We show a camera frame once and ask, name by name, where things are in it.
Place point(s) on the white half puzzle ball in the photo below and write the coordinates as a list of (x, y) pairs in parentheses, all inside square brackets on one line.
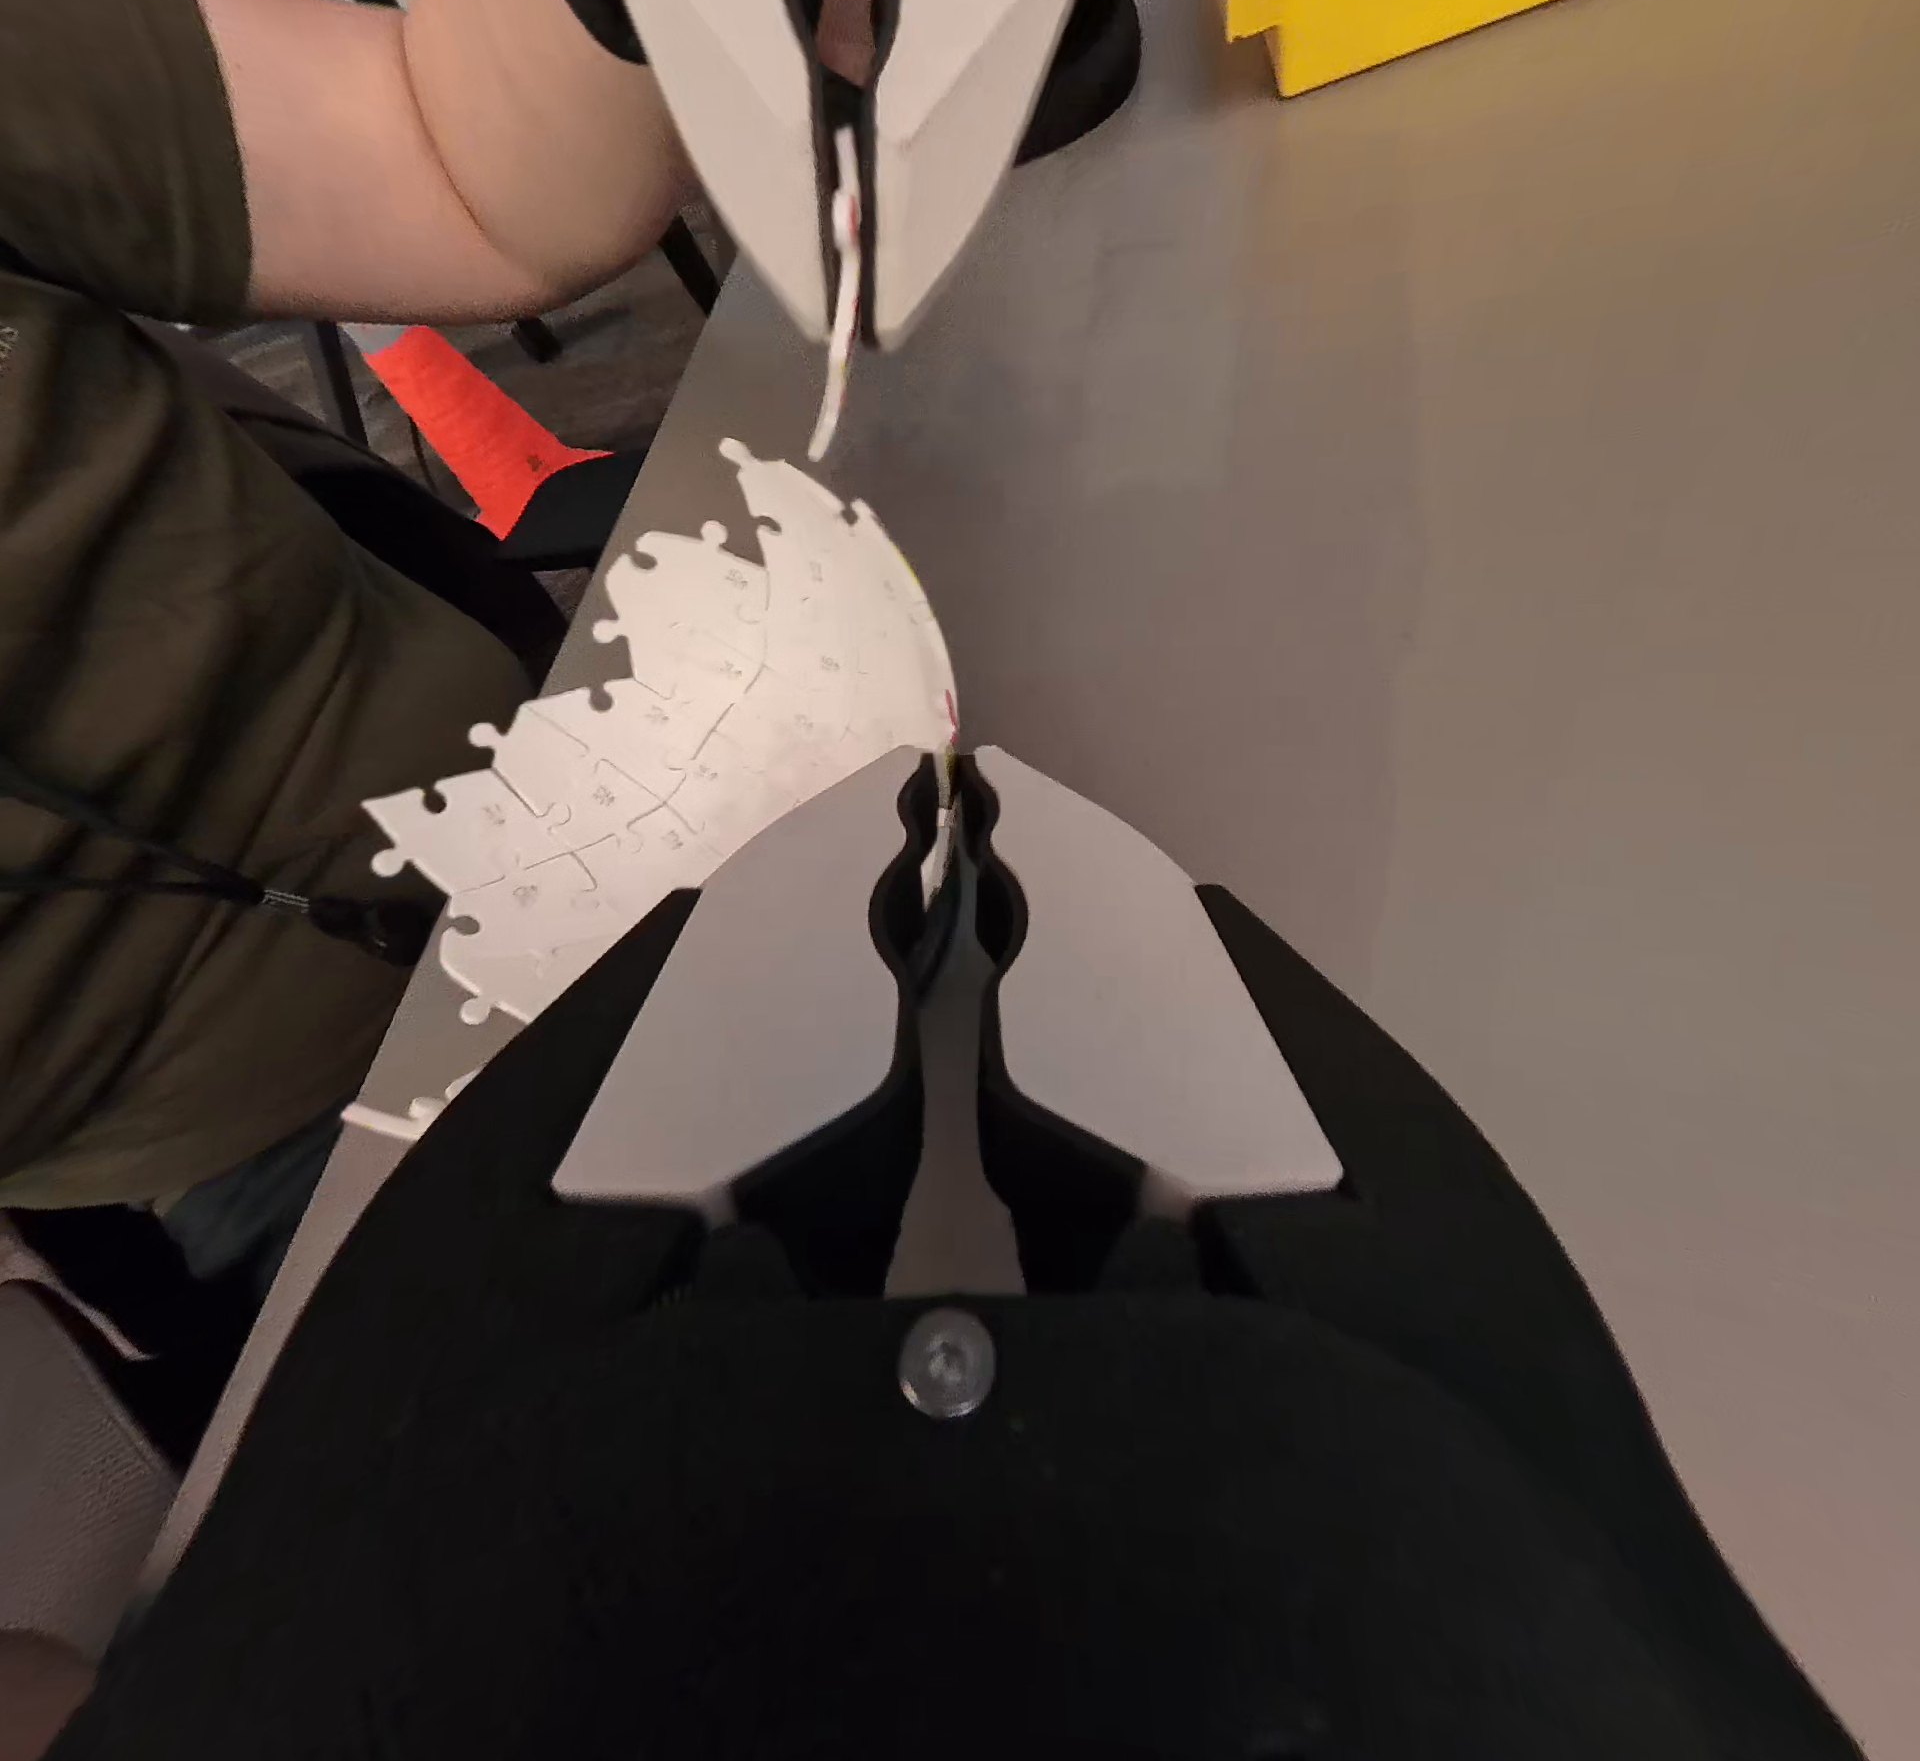
[(720, 680)]

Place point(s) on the person's right forearm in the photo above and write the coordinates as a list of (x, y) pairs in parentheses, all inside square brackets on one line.
[(30, 1702)]

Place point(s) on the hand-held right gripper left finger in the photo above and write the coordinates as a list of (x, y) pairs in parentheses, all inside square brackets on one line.
[(750, 1026)]

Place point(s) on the orange red tape strip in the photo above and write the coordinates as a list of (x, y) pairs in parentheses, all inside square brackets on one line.
[(464, 427)]

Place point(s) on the person's left forearm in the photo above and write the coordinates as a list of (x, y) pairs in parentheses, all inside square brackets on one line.
[(451, 141)]

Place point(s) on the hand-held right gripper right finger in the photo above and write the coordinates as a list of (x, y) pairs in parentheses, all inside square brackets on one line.
[(1141, 1026)]

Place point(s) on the small puzzle piece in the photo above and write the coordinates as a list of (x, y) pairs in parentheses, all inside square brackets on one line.
[(843, 260)]

